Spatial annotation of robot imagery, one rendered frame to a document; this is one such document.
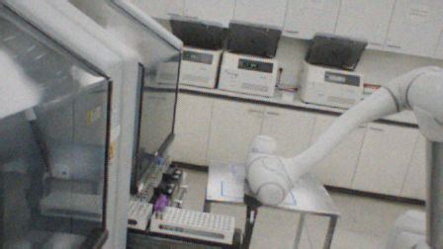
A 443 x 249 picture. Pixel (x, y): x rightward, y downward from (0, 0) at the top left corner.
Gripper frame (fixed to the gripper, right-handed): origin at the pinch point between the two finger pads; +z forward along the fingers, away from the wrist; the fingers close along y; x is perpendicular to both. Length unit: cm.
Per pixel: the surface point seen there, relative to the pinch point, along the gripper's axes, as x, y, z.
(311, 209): 29.0, -29.2, -1.9
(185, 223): -22.7, 4.4, -6.4
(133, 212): -41.8, 2.8, -6.5
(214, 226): -12.5, 3.0, -6.2
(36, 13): -59, 32, -72
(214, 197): -15.0, -26.7, -2.0
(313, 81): 58, -230, -33
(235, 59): -20, -235, -42
